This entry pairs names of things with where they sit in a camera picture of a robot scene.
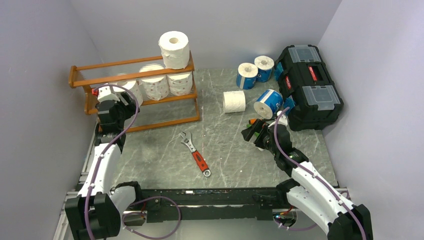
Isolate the blue roll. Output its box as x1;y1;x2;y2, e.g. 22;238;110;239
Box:
236;62;258;90
254;55;274;83
253;89;283;119

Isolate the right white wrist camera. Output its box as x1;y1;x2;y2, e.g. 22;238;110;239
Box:
278;114;289;127

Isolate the black plastic toolbox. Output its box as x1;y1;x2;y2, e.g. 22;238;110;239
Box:
273;44;344;131

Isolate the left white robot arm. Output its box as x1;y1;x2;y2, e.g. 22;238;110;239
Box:
64;92;144;240

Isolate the dotted white roll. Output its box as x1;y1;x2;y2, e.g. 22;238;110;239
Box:
112;79;143;107
139;63;170;101
167;72;193;96

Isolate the plain white paper roll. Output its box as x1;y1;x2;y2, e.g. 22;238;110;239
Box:
158;31;190;70

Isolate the red handled adjustable wrench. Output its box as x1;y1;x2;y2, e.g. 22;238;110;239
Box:
179;131;212;178

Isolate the orange wooden shelf rack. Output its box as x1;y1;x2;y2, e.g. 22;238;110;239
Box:
68;53;201;133

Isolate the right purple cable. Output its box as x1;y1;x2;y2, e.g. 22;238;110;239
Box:
273;106;369;240

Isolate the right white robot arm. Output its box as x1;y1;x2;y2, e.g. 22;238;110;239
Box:
241;118;374;240

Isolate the dotted white roll front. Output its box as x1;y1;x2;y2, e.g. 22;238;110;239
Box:
139;63;170;101

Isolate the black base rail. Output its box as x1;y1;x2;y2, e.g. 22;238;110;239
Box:
126;187;298;227

